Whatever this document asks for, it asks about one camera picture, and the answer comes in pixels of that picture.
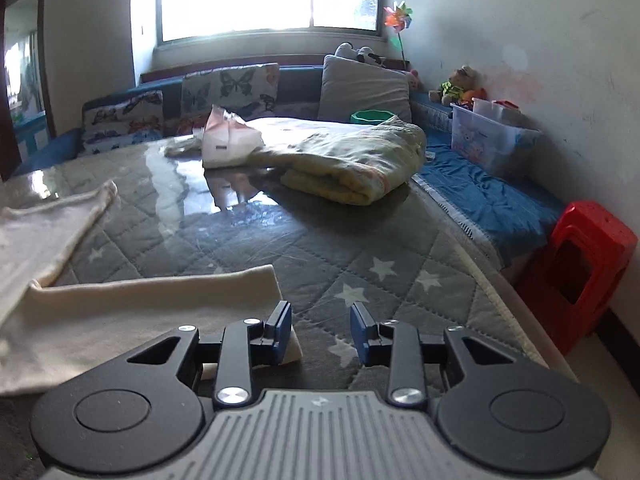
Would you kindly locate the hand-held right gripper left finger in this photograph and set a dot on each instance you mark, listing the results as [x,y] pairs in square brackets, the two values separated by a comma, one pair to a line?
[282,330]

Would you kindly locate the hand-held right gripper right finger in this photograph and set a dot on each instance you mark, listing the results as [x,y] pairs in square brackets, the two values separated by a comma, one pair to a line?
[360,332]

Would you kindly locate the cream garment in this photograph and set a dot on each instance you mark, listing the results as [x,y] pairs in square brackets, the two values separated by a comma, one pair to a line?
[125,310]

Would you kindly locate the grey star quilted table cover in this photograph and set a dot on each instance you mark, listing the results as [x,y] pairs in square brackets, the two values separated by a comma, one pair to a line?
[350,240]

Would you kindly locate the yellow floral folded blanket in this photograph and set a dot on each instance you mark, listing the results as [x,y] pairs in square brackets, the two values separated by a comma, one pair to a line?
[350,160]

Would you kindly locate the pink white plastic package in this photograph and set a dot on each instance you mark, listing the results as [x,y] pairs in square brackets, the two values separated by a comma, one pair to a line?
[225,142]

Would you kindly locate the green bowl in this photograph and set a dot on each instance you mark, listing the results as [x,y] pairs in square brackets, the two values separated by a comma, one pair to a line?
[370,116]

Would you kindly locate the clear plastic storage box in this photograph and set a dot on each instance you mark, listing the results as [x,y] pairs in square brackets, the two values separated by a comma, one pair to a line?
[485,145]

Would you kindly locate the grey pillow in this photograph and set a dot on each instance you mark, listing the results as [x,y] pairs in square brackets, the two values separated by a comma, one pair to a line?
[360,90]

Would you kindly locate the large butterfly print cushion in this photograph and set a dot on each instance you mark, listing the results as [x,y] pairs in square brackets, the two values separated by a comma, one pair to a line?
[230,87]

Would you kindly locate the red plastic stool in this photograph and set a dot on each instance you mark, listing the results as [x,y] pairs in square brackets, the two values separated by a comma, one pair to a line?
[590,230]

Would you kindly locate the pink plush toy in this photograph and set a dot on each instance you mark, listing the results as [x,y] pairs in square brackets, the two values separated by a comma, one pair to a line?
[413,80]

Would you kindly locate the small white plastic container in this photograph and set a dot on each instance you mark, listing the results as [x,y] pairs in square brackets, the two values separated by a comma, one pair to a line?
[492,110]

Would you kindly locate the brown teddy bear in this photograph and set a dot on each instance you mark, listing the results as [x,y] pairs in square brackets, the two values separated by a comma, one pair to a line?
[452,87]

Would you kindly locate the orange plush toy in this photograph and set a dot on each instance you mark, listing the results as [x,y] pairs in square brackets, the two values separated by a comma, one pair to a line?
[476,94]

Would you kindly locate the small butterfly print cushion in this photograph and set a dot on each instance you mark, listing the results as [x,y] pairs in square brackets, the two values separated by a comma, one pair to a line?
[120,120]

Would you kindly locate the white black plush toy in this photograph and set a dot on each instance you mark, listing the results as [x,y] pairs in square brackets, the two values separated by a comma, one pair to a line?
[367,55]

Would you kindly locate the colourful pinwheel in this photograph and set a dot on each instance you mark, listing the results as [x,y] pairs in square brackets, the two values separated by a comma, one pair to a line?
[397,17]

